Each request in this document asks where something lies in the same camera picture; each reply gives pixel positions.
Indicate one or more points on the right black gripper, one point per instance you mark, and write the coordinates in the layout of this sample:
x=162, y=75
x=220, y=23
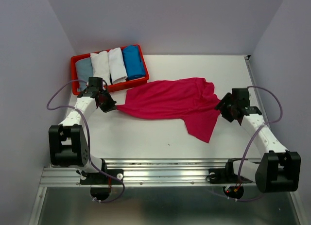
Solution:
x=225, y=99

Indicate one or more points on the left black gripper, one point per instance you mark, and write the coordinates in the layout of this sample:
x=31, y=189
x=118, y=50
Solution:
x=111, y=106

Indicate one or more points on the pink t-shirt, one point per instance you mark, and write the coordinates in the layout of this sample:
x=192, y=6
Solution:
x=192, y=100

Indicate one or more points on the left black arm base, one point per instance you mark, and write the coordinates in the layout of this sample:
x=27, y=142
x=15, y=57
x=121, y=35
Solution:
x=100, y=179

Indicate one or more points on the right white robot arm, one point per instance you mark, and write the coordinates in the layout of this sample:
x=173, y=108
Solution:
x=265, y=161

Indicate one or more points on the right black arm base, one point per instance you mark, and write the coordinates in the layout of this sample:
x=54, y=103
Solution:
x=223, y=175

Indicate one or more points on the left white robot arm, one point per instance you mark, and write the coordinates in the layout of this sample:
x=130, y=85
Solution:
x=69, y=141

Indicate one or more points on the grey rolled t-shirt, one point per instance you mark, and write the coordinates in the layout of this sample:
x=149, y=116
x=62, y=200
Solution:
x=84, y=70

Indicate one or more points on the white textured rolled t-shirt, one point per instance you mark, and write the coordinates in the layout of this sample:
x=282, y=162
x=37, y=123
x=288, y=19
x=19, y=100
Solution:
x=100, y=66

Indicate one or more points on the blue rolled t-shirt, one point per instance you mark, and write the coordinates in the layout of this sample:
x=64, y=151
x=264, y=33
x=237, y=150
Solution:
x=133, y=63

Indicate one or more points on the aluminium mounting rail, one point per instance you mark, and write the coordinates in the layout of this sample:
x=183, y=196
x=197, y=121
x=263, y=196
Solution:
x=143, y=172

